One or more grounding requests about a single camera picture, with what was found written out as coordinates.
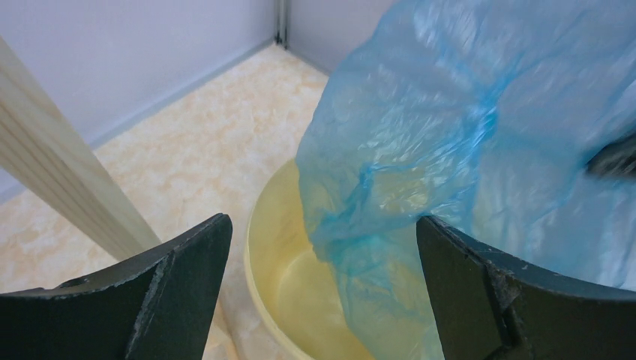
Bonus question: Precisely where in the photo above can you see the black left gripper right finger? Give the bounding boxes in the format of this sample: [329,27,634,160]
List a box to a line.
[416,217,635,359]

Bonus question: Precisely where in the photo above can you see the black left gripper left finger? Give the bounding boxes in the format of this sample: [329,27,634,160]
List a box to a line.
[1,214,233,359]

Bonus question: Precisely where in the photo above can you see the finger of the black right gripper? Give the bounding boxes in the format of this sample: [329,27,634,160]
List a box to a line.
[586,133,635,179]

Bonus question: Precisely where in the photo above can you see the blue plastic trash bag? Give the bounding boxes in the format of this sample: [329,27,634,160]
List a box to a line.
[295,1,635,359]

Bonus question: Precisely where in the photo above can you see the wooden clothes rack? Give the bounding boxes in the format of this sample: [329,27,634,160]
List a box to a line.
[1,41,161,260]

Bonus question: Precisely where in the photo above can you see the yellow plastic trash bin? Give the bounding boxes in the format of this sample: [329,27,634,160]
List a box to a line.
[244,160,372,359]

